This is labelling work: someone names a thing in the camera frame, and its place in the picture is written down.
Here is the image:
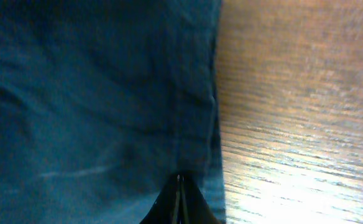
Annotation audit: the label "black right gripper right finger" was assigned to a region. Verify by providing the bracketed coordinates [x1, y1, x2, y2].
[179, 174, 221, 224]

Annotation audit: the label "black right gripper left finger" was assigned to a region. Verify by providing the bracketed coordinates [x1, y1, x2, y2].
[140, 175, 180, 224]

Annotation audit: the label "navy blue shorts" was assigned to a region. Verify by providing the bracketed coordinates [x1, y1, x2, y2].
[0, 0, 226, 223]

